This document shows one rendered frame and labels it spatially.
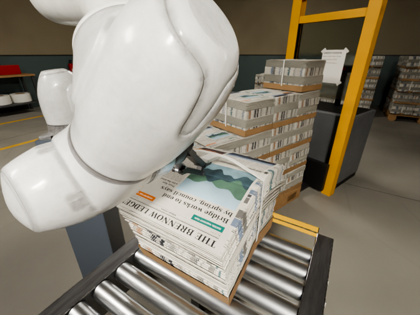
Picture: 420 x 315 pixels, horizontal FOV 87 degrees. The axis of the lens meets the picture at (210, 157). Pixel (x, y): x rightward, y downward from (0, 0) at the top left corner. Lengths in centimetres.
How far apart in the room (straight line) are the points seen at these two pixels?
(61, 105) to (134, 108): 95
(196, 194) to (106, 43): 39
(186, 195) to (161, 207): 6
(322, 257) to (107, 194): 64
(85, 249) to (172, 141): 131
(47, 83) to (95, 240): 79
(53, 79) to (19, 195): 87
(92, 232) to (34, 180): 111
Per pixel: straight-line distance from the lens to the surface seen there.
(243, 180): 54
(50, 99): 112
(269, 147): 174
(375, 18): 229
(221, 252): 43
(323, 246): 81
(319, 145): 266
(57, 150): 28
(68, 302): 71
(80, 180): 26
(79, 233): 139
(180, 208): 49
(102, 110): 19
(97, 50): 19
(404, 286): 203
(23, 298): 194
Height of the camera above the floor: 133
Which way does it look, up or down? 25 degrees down
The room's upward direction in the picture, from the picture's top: straight up
